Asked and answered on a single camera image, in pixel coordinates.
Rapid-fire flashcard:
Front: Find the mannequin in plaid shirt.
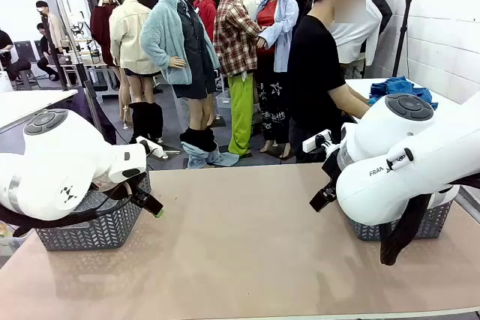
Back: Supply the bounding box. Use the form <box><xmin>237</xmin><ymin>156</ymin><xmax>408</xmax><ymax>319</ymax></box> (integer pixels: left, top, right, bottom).
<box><xmin>212</xmin><ymin>0</ymin><xmax>263</xmax><ymax>158</ymax></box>

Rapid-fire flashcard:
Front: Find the person's right forearm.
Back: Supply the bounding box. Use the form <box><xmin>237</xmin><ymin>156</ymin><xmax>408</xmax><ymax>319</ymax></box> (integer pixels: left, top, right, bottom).
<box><xmin>328</xmin><ymin>87</ymin><xmax>371</xmax><ymax>121</ymax></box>

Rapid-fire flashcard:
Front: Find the seated person in dark clothes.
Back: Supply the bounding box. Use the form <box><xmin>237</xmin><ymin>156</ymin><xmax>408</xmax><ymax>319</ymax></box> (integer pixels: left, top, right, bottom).
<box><xmin>36</xmin><ymin>22</ymin><xmax>61</xmax><ymax>81</ymax></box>

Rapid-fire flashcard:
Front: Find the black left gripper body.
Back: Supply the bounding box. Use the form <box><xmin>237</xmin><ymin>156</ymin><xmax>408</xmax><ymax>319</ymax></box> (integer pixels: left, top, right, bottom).
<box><xmin>129</xmin><ymin>177</ymin><xmax>152</xmax><ymax>203</ymax></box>

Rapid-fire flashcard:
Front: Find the mannequin in light blue shirt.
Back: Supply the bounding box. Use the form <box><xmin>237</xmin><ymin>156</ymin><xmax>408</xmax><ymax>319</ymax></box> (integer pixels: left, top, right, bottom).
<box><xmin>256</xmin><ymin>0</ymin><xmax>300</xmax><ymax>160</ymax></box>

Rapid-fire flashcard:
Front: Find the person in black t-shirt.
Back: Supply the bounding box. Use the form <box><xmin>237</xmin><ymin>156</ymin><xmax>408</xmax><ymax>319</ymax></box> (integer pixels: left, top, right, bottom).
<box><xmin>286</xmin><ymin>0</ymin><xmax>371</xmax><ymax>163</ymax></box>

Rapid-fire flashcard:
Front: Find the mannequin in black jacket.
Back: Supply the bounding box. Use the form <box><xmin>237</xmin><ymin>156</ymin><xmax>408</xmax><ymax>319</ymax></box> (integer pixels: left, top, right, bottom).
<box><xmin>365</xmin><ymin>0</ymin><xmax>394</xmax><ymax>36</ymax></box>

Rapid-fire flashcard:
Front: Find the blue garment heap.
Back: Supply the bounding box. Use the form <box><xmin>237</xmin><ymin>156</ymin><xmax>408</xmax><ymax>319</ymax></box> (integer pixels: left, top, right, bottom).
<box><xmin>368</xmin><ymin>75</ymin><xmax>439</xmax><ymax>111</ymax></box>

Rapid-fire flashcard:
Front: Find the clear plastic bin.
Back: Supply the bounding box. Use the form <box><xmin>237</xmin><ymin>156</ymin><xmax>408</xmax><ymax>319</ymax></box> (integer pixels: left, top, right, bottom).
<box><xmin>0</xmin><ymin>235</ymin><xmax>37</xmax><ymax>261</ymax></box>

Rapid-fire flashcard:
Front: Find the silver metal pole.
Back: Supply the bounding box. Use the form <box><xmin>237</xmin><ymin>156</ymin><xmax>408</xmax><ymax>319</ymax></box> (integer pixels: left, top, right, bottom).
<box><xmin>43</xmin><ymin>0</ymin><xmax>108</xmax><ymax>137</ymax></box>

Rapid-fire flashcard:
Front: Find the grey stool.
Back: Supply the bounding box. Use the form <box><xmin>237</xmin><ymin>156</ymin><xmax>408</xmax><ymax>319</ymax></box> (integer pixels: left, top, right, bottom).
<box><xmin>13</xmin><ymin>68</ymin><xmax>41</xmax><ymax>91</ymax></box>

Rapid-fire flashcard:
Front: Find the person's left forearm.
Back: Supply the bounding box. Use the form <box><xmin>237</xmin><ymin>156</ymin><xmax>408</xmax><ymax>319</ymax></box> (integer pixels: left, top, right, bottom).
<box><xmin>346</xmin><ymin>85</ymin><xmax>371</xmax><ymax>106</ymax></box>

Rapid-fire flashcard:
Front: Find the cluttered work desk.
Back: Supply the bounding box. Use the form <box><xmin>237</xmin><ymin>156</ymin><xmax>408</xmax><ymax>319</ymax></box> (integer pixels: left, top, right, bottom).
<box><xmin>48</xmin><ymin>38</ymin><xmax>121</xmax><ymax>92</ymax></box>

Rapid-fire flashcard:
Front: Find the mannequin in white shirt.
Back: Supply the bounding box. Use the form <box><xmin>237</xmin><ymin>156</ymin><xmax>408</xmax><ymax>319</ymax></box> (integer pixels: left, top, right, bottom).
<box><xmin>329</xmin><ymin>0</ymin><xmax>383</xmax><ymax>79</ymax></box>

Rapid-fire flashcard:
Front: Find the dark purple cloth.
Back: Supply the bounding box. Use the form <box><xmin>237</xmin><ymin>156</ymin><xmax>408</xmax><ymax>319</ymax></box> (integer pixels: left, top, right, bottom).
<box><xmin>69</xmin><ymin>87</ymin><xmax>117</xmax><ymax>145</ymax></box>

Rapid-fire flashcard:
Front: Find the mannequin in red top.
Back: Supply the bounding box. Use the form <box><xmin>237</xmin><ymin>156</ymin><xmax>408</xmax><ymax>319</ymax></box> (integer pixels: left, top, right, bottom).
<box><xmin>189</xmin><ymin>0</ymin><xmax>218</xmax><ymax>42</ymax></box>

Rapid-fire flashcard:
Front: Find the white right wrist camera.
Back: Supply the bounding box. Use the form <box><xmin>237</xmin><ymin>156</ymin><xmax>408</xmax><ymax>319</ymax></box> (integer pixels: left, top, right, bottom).
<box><xmin>301</xmin><ymin>129</ymin><xmax>334</xmax><ymax>153</ymax></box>

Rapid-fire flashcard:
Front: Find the grey plastic lattice basket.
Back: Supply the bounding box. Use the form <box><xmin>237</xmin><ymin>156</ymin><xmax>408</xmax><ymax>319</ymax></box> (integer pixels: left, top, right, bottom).
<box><xmin>35</xmin><ymin>172</ymin><xmax>153</xmax><ymax>252</ymax></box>
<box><xmin>346</xmin><ymin>199</ymin><xmax>455</xmax><ymax>242</ymax></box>

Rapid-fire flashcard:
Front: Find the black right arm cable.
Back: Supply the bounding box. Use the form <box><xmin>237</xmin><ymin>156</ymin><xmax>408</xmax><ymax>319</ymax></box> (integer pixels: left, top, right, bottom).
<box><xmin>379</xmin><ymin>175</ymin><xmax>480</xmax><ymax>267</ymax></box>

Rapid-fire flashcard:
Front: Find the white table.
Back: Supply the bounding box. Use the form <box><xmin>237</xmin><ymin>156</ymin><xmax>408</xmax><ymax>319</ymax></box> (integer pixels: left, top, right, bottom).
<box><xmin>343</xmin><ymin>77</ymin><xmax>473</xmax><ymax>111</ymax></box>
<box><xmin>0</xmin><ymin>88</ymin><xmax>79</xmax><ymax>136</ymax></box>

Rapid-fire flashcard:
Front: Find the mannequin in maroon top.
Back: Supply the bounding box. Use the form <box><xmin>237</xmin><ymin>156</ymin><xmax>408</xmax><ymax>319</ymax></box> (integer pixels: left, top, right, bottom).
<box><xmin>89</xmin><ymin>0</ymin><xmax>121</xmax><ymax>70</ymax></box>

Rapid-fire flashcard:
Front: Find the black tripod stand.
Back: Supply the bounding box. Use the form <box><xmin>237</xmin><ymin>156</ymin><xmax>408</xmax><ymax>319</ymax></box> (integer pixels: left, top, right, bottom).
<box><xmin>391</xmin><ymin>0</ymin><xmax>416</xmax><ymax>78</ymax></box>

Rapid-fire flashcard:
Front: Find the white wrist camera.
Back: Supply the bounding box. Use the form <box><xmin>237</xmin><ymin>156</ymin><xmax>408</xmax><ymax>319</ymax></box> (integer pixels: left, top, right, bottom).
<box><xmin>301</xmin><ymin>129</ymin><xmax>334</xmax><ymax>153</ymax></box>
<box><xmin>135</xmin><ymin>135</ymin><xmax>169</xmax><ymax>160</ymax></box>

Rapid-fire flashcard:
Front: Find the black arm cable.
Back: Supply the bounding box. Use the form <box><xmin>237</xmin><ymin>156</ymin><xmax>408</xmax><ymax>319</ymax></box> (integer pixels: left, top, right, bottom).
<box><xmin>379</xmin><ymin>175</ymin><xmax>480</xmax><ymax>267</ymax></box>
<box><xmin>0</xmin><ymin>173</ymin><xmax>151</xmax><ymax>238</ymax></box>

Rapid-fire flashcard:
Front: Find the person in black tee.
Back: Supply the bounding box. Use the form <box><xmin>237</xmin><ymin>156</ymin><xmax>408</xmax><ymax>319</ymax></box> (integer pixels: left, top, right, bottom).
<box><xmin>0</xmin><ymin>28</ymin><xmax>33</xmax><ymax>83</ymax></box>

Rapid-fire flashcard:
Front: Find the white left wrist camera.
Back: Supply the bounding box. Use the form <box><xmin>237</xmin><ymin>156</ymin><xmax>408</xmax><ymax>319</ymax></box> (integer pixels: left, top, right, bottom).
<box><xmin>135</xmin><ymin>135</ymin><xmax>169</xmax><ymax>160</ymax></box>

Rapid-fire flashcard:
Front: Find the mannequin floor stand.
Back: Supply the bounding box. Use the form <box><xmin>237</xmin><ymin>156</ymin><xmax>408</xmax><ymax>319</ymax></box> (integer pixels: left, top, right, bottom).
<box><xmin>157</xmin><ymin>143</ymin><xmax>181</xmax><ymax>157</ymax></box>

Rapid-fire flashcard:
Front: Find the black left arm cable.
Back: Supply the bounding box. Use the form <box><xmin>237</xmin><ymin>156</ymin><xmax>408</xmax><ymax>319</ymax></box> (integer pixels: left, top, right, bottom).
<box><xmin>0</xmin><ymin>173</ymin><xmax>151</xmax><ymax>238</ymax></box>

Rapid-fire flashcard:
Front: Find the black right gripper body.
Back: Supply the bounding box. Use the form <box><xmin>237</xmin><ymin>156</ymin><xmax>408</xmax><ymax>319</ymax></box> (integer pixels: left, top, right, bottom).
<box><xmin>321</xmin><ymin>151</ymin><xmax>344</xmax><ymax>188</ymax></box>

